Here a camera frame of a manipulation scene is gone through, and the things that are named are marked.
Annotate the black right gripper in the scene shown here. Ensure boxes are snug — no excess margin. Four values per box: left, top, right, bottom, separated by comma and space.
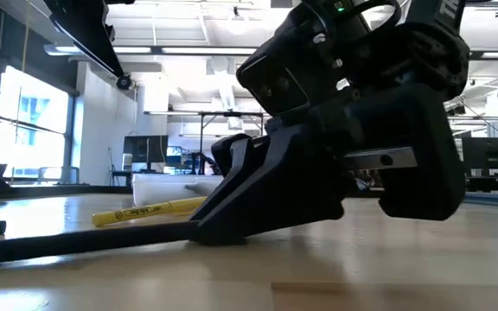
309, 81, 466, 221

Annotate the black pen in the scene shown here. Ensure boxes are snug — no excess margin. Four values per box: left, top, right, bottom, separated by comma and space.
0, 220, 201, 265

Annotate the overhead light bar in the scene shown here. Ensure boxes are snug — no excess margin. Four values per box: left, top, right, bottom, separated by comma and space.
43, 42, 498, 60

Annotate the yellow highlighter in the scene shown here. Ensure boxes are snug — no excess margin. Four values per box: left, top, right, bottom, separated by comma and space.
92, 196, 208, 228

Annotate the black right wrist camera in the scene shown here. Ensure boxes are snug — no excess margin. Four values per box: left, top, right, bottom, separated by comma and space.
235, 25, 319, 117

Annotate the black monitor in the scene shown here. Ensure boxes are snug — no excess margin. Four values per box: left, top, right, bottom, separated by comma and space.
462, 136, 498, 177
122, 135, 169, 172

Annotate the clear plastic supply box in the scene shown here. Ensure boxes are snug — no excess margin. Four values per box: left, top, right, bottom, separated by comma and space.
131, 172, 225, 207

